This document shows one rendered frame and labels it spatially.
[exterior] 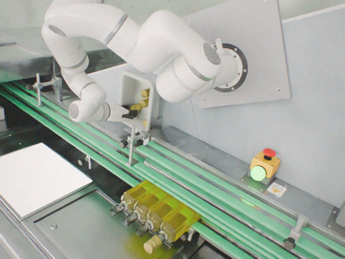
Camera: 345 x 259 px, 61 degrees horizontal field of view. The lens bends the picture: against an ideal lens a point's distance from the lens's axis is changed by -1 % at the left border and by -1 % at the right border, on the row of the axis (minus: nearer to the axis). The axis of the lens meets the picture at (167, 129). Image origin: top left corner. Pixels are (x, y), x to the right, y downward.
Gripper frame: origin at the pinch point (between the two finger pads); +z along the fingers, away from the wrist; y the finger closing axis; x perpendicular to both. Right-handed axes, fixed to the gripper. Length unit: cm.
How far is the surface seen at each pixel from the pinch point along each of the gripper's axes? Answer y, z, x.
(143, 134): 15.7, -8.0, -3.0
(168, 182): 33.4, -10.5, -13.1
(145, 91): 6.8, -2.1, 10.8
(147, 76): 5.9, -2.4, 16.7
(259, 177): 59, -6, 2
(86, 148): -12.6, -5.1, -22.9
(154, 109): 12.4, -0.4, 5.6
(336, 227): 83, -6, 0
